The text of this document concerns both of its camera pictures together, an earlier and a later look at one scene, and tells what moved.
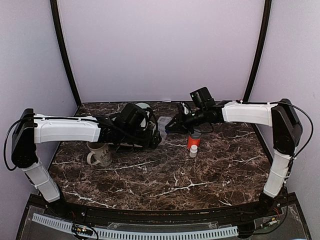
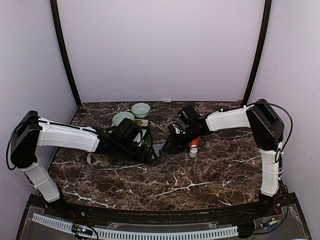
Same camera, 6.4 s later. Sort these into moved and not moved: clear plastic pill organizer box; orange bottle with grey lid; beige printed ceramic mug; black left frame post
Moved: clear plastic pill organizer box
Not moved: beige printed ceramic mug; black left frame post; orange bottle with grey lid
